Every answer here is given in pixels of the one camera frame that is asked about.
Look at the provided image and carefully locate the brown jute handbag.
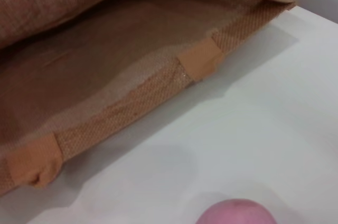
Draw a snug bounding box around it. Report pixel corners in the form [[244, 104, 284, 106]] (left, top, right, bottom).
[[0, 0, 296, 190]]

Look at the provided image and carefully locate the pink peach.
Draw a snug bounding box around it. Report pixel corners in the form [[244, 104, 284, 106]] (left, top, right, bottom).
[[195, 199, 277, 224]]

